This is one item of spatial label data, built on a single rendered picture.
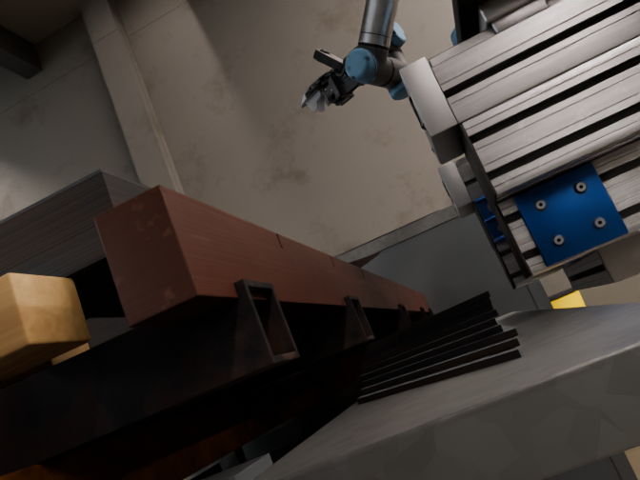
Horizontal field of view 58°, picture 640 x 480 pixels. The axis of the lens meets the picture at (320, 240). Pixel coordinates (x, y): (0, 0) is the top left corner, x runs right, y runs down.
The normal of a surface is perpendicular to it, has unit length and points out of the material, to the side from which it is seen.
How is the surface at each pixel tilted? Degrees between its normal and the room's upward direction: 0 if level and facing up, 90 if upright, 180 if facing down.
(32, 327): 90
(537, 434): 90
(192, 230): 90
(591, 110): 90
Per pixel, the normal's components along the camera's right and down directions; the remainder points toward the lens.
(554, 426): -0.25, -0.12
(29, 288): 0.89, -0.41
